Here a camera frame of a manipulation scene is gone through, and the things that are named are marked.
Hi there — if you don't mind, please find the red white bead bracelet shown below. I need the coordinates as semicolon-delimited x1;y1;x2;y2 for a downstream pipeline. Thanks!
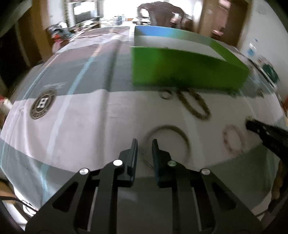
222;124;247;156

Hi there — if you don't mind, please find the brown bead bracelet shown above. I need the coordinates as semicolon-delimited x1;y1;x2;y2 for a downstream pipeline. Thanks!
176;88;212;121

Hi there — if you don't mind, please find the silver bangle bracelet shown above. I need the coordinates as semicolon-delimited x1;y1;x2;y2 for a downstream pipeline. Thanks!
139;124;192;168

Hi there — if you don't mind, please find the person's right hand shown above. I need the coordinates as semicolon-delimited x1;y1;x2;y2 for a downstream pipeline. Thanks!
271;161;283;200

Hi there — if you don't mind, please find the green white tissue box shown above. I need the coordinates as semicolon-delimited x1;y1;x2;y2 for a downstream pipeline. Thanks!
262;64;280;84

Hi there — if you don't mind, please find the plastic water bottle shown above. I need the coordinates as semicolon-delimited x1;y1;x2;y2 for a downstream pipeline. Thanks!
247;38;258;59

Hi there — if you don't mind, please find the plaid bed sheet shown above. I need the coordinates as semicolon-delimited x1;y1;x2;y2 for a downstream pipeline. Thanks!
1;30;287;233

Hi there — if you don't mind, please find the green cardboard box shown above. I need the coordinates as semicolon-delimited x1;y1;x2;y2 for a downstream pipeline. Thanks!
131;26;249;91

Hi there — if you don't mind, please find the carved wooden chair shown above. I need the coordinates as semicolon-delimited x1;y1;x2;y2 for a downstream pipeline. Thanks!
136;1;193;31

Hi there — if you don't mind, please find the wooden armchair with clothes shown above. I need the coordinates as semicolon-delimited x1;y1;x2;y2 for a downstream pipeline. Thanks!
46;21;76;54

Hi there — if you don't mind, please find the flat screen television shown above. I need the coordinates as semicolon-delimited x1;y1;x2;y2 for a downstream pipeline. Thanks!
72;1;97;23

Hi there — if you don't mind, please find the small dark ring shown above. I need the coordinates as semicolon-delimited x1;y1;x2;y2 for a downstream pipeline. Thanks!
159;89;173;100

